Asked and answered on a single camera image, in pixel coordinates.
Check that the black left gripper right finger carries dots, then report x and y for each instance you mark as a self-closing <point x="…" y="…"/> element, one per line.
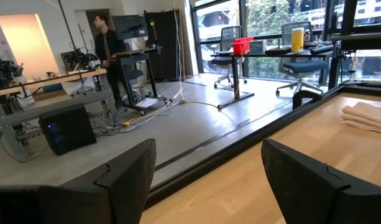
<point x="302" y="196"/>

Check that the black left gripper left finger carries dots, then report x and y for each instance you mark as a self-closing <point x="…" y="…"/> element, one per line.
<point x="115" y="199"/>

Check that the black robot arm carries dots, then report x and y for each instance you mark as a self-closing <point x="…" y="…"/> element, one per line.
<point x="5" y="71"/>
<point x="79" y="59"/>

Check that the black computer tower blue light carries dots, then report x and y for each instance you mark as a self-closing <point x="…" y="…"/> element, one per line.
<point x="67" y="130"/>

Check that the white paper sheet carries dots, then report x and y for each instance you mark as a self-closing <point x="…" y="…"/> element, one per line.
<point x="146" y="102"/>

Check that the folded beige towel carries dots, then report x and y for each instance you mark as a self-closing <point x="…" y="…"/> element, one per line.
<point x="367" y="118"/>

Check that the blue plastic bin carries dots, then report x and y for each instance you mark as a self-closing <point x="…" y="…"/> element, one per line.
<point x="52" y="87"/>

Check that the blue office chair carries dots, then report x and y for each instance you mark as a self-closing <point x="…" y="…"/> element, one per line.
<point x="302" y="67"/>

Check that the wooden workbench with grey legs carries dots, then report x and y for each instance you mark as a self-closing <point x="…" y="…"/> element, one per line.
<point x="53" y="81"/>

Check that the black office desk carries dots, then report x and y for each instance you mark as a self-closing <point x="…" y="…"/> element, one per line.
<point x="236" y="77"/>

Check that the black standing desk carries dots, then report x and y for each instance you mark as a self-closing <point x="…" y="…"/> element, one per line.
<point x="137" y="57"/>

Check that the person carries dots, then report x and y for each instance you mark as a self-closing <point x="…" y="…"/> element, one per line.
<point x="109" y="53"/>

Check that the flat black pouch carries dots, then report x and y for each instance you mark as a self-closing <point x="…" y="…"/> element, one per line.
<point x="277" y="49"/>

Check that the grey mesh office chair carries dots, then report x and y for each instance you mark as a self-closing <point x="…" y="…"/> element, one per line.
<point x="227" y="60"/>

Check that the grey cardboard box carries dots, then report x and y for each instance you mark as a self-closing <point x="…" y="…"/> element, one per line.
<point x="258" y="46"/>

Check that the yellow wipes canister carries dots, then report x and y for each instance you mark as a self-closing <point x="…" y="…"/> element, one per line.
<point x="297" y="39"/>

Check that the small dark bottle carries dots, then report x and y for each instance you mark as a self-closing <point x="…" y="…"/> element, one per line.
<point x="307" y="35"/>

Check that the red plastic box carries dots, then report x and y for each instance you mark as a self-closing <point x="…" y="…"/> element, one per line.
<point x="241" y="46"/>

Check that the tall black cabinet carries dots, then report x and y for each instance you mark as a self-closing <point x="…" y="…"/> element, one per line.
<point x="165" y="43"/>

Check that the dark wall monitor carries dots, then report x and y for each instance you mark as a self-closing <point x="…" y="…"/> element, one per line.
<point x="129" y="27"/>

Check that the black upright post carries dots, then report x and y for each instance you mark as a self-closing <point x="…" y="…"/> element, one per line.
<point x="348" y="14"/>

